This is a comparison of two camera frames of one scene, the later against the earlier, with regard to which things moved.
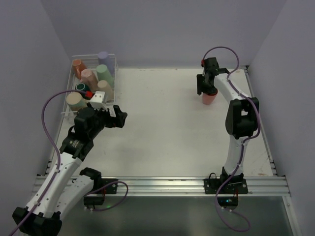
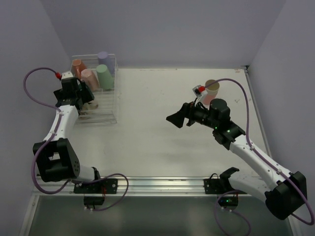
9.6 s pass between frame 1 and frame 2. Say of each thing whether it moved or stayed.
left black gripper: moved
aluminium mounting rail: stayed
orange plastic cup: stayed
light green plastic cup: stayed
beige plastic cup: moved
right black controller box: stayed
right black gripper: moved
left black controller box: stayed
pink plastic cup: stayed
